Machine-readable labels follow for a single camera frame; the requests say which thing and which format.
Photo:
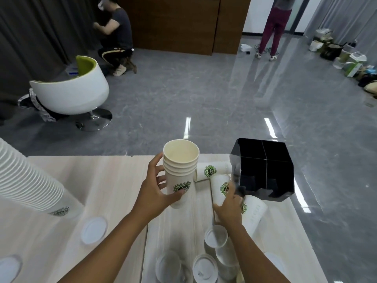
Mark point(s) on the person's left hand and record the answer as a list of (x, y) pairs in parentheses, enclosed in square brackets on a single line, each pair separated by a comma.
[(153, 197)]

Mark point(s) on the person's right hand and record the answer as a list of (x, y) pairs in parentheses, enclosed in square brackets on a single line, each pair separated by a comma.
[(231, 212)]

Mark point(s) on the person's right thumb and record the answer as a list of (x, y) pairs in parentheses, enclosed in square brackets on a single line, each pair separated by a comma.
[(220, 205)]

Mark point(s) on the person's left thumb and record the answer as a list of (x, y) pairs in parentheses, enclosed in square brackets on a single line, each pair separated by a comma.
[(176, 198)]

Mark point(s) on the white paper cup green logo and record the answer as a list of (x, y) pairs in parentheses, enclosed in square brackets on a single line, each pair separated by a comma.
[(219, 185), (254, 213), (213, 170)]

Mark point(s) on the nested stack of paper cups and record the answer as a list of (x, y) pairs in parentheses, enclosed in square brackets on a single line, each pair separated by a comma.
[(180, 162)]

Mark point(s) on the person's right forearm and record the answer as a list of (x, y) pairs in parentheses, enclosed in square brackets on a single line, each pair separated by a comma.
[(250, 256)]

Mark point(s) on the person's left forearm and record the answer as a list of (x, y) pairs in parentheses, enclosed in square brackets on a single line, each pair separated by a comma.
[(112, 247)]

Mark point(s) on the black divided organizer box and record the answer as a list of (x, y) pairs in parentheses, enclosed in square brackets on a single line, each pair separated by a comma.
[(262, 165)]

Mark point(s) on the small wooden stool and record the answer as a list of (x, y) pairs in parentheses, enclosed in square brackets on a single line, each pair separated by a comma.
[(132, 63)]

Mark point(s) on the white and green tub chair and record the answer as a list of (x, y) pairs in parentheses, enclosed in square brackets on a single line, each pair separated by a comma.
[(73, 91)]

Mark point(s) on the tall sleeve of paper cups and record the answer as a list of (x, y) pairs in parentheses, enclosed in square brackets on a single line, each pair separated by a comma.
[(26, 185)]

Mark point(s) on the black and white patterned bag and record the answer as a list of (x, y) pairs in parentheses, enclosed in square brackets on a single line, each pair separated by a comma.
[(41, 110)]

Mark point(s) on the blue and white packet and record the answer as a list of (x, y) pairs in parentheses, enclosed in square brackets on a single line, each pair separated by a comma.
[(72, 71)]

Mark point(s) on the brown wooden cabinet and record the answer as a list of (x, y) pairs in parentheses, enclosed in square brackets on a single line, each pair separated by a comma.
[(176, 23)]

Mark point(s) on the pile of bags and containers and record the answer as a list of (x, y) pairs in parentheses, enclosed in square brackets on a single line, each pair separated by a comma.
[(347, 58)]

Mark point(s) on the dark grey curtain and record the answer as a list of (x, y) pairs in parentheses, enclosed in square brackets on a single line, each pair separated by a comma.
[(38, 35)]

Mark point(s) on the light grey curtain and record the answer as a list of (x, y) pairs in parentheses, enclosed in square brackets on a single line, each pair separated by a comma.
[(341, 14)]

